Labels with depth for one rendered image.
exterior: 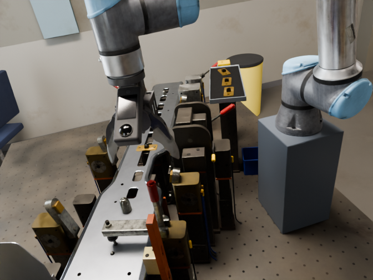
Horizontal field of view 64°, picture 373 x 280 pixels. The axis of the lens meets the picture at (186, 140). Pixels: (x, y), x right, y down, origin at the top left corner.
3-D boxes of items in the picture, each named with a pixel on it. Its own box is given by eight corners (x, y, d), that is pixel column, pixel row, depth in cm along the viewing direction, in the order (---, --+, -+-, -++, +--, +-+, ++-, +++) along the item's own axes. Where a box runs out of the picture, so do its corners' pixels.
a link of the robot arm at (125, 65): (135, 53, 51) (90, 58, 52) (141, 79, 53) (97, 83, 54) (144, 41, 57) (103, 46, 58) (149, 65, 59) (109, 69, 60)
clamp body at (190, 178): (188, 249, 113) (174, 172, 93) (217, 249, 111) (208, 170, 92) (187, 265, 107) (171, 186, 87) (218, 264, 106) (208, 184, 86)
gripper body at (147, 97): (160, 114, 67) (149, 61, 60) (154, 135, 59) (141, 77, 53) (127, 117, 68) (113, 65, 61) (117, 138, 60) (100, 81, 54)
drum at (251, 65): (268, 116, 330) (270, 60, 297) (235, 124, 326) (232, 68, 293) (255, 102, 363) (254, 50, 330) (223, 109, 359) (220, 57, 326)
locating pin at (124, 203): (124, 210, 94) (119, 194, 91) (134, 209, 94) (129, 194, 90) (121, 217, 91) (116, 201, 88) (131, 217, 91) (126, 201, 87)
